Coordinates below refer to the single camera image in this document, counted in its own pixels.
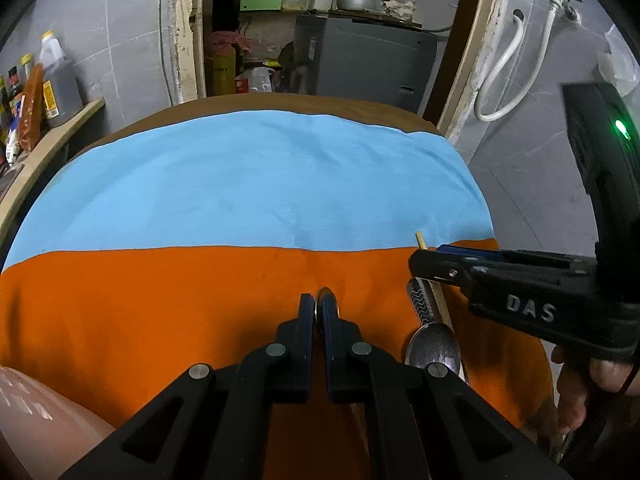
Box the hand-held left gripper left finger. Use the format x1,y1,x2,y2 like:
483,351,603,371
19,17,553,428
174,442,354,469
60,292,317,480

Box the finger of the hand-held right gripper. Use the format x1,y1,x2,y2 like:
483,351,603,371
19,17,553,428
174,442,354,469
409,249,493,289
434,241,598,275

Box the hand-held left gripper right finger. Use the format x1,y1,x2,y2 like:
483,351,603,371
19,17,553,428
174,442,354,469
316,293,571,480

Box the gold metal spoon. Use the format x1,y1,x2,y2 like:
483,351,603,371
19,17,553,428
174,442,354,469
313,286,342,322

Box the person's right hand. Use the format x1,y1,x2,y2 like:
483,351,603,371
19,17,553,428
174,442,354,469
551,345,640,436

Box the silver metal spoon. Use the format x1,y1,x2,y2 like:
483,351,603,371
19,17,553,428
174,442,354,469
404,276,462,376

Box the white hanging plastic bag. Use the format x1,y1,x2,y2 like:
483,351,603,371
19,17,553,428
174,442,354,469
597,25,640,96

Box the striped colourful blanket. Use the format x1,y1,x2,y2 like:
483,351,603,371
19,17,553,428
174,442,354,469
0,94,558,480

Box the grey washing machine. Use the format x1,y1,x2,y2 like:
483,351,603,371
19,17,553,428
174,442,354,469
294,14,438,121

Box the clear plastic jug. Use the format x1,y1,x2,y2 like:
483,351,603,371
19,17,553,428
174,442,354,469
235,66,273,95

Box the metal cooking pot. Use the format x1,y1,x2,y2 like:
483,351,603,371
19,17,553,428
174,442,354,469
332,0,386,13

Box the yellow gas cylinder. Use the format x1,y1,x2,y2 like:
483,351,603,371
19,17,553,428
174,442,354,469
206,42,239,97

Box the beige kitchen counter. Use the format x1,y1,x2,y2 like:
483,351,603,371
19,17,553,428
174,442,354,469
0,97,106,241

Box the large dark oil jug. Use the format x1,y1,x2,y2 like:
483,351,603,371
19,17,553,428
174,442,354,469
39,31,84,128

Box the orange red snack bag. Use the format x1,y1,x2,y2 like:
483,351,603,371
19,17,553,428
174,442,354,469
21,62,47,152

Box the blue white packet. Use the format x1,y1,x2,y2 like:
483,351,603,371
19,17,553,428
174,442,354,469
4,102,25,163

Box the white water hose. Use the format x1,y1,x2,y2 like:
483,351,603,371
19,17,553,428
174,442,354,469
472,0,557,122

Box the metal wall tap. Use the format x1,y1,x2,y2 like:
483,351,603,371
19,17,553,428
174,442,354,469
550,0,584,23

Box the worn wooden door frame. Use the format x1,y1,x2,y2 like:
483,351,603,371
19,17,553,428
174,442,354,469
167,0,538,141

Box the white power cable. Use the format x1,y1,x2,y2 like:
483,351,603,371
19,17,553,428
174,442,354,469
157,0,169,93

